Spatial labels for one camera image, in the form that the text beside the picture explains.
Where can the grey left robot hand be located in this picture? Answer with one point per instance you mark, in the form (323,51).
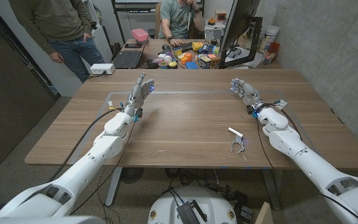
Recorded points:
(137,95)

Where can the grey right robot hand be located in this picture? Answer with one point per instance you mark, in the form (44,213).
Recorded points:
(249,91)

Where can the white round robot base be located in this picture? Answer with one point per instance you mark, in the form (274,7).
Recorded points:
(211,202)

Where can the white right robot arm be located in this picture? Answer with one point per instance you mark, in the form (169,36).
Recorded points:
(303,158)

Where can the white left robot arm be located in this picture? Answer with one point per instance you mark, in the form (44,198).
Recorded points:
(101,152)

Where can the black laptop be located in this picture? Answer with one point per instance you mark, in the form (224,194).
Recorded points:
(127,59)

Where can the white power strip box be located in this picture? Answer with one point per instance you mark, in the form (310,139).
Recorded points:
(102,68)

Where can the yellow round lid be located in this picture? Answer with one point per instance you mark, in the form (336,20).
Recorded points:
(172,64)

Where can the black monitor stand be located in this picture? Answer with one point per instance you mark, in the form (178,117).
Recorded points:
(255,40)

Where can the colourful printed carton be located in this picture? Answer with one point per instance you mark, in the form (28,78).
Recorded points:
(204,61)

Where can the black computer mouse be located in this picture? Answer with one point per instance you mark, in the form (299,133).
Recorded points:
(166,47)

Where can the yellow cup with blue rim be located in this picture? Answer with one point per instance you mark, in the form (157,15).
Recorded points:
(178,51)

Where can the white lidded canister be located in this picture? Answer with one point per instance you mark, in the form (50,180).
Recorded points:
(269,35)

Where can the pink plastic box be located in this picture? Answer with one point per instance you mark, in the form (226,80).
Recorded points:
(140,34)

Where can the blue flat box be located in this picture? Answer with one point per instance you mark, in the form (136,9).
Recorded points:
(192,65)

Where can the orange cup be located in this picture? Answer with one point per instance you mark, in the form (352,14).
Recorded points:
(188,57)

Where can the white cabinet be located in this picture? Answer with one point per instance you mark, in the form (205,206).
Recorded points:
(99,37)

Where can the black keyboard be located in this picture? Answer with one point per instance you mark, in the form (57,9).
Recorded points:
(186,46)

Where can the white desktop appliance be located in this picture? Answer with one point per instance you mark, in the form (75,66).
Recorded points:
(213,32)

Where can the black computer monitor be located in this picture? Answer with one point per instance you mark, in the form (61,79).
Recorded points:
(239,21)

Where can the round black floor fan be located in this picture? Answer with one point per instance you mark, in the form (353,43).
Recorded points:
(131,175)

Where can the orange small box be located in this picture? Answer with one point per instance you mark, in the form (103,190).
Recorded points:
(220,15)

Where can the person in green t-shirt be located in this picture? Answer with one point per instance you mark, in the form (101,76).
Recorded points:
(174,15)

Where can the grey table leg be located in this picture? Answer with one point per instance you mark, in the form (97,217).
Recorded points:
(113,186)
(271,189)

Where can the person in olive sweater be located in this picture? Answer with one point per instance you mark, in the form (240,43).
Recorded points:
(57,18)

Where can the black power adapter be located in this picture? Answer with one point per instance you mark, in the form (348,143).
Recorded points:
(244,214)

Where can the light wooden block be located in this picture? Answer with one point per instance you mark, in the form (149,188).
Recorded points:
(264,214)

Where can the black box with antenna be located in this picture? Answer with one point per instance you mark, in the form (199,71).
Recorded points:
(186,213)

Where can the dark door panel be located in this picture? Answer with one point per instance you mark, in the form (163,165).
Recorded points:
(8,93)

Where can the metal claw gear bracket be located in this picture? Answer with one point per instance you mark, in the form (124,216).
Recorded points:
(238,135)

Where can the black shelf frame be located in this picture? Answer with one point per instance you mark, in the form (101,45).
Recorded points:
(118,21)

